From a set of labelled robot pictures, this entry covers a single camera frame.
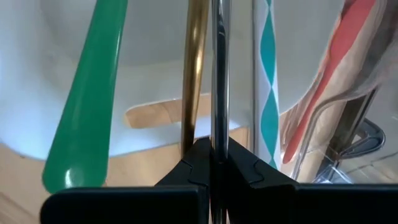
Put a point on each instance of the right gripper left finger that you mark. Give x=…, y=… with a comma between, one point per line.
x=124, y=205

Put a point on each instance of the black frame bracket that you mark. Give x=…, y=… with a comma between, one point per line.
x=370, y=140

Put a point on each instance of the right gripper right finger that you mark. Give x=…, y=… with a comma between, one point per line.
x=311, y=205

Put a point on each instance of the clear plastic bin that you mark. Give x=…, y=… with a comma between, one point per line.
x=357, y=77

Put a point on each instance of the small red silicone spatula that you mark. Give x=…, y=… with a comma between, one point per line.
x=335, y=49

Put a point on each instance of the black aluminium frame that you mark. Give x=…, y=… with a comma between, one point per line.
x=351, y=124

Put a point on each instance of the white plastic bin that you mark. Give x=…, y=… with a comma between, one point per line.
x=155, y=37

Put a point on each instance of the plain steel table utensil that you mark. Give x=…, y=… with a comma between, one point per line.
x=221, y=62

